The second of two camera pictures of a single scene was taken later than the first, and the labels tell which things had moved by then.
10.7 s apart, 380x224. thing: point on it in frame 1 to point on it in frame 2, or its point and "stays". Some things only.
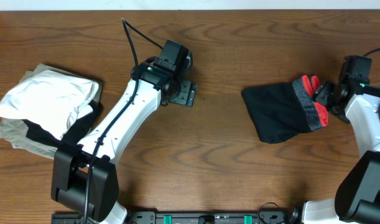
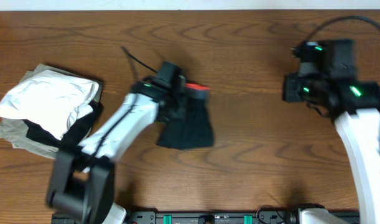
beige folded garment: x=15 y=130 stays
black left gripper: x=183 y=93 to x=180 y=101
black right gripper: x=323 y=94 to x=291 y=88
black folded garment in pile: x=72 y=135 stays
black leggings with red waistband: x=282 y=111 to x=194 y=128
